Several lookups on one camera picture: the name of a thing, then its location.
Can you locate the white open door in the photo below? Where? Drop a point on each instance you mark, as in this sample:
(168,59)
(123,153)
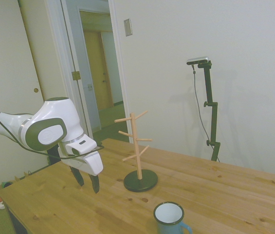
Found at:
(87,107)

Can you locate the wooden hallway door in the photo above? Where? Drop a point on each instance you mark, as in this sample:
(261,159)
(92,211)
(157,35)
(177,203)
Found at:
(96,73)

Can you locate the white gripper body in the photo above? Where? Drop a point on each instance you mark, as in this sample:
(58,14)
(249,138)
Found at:
(91,163)

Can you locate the black box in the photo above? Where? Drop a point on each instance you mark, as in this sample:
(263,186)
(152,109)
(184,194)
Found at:
(52,159)

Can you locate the blue enamel mug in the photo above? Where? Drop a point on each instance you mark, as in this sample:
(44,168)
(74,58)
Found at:
(169,213)

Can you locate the brass door hinge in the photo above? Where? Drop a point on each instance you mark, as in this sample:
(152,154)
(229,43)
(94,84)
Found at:
(76,75)

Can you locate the metal door latch plate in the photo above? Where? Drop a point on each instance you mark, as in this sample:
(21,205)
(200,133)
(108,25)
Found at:
(89,87)

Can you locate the black camera stand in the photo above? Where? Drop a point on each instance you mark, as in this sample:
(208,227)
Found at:
(211,109)
(195,90)

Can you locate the round closet door knob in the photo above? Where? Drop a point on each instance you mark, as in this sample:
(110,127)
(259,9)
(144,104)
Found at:
(36,90)

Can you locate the metal wall plate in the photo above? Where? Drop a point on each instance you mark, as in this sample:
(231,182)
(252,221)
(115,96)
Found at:
(128,27)

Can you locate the silver exterior camera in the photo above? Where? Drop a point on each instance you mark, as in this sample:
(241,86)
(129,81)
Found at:
(198,60)

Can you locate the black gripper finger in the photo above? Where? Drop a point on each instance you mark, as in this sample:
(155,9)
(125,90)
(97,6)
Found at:
(95,184)
(78,176)

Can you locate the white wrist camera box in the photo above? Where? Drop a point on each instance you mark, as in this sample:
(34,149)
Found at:
(83,145)

